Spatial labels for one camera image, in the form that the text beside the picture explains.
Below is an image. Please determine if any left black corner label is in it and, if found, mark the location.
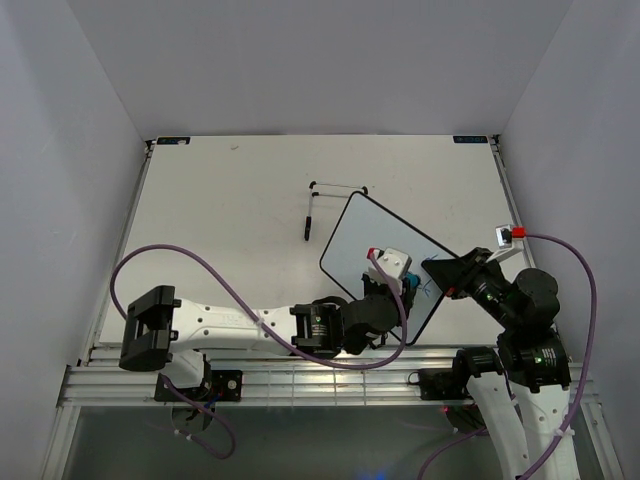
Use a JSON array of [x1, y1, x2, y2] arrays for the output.
[[156, 137, 191, 146]]

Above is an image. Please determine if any blue bone-shaped eraser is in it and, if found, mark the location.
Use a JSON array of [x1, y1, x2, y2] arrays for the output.
[[403, 272, 421, 295]]

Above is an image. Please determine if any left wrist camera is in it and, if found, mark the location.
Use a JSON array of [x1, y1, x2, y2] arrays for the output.
[[367, 247, 412, 289]]

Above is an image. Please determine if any black corner label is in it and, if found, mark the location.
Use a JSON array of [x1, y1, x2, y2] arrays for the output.
[[452, 135, 489, 144], [156, 137, 191, 146]]

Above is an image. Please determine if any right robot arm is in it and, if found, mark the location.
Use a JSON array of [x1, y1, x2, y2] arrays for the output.
[[418, 248, 580, 479]]

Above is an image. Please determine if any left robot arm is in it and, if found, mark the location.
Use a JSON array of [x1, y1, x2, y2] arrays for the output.
[[119, 272, 418, 400]]

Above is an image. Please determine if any aluminium rail frame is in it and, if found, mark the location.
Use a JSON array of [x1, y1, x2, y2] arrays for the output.
[[39, 134, 626, 480]]

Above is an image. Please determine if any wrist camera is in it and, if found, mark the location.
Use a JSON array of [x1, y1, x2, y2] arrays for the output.
[[367, 247, 412, 289], [488, 225, 527, 262]]

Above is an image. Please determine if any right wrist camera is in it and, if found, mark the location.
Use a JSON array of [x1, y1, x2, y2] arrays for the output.
[[488, 225, 527, 262]]

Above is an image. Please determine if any metal wire board stand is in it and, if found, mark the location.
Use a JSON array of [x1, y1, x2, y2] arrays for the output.
[[303, 180, 369, 242]]

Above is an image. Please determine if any small black-framed whiteboard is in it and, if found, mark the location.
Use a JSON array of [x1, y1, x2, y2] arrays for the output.
[[319, 192, 456, 346]]

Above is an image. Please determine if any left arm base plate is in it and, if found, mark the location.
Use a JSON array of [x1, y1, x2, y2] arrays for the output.
[[153, 370, 243, 403]]

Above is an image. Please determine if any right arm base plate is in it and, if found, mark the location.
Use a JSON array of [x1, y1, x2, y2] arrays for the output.
[[407, 368, 471, 401]]

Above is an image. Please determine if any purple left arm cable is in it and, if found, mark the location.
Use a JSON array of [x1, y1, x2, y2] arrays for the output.
[[109, 243, 411, 459]]

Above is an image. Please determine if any right black corner label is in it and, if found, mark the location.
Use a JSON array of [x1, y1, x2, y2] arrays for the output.
[[452, 135, 489, 144]]

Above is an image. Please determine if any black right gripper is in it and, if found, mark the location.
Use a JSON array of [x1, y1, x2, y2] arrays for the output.
[[419, 245, 519, 330]]

